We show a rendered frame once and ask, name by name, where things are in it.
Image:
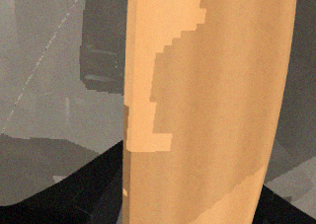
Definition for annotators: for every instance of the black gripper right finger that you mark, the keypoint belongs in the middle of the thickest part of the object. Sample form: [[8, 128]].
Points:
[[273, 209]]

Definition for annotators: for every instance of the light wooden board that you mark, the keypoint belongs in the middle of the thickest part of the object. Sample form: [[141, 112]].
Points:
[[203, 86]]

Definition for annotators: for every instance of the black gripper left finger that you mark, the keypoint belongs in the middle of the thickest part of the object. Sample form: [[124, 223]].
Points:
[[91, 195]]

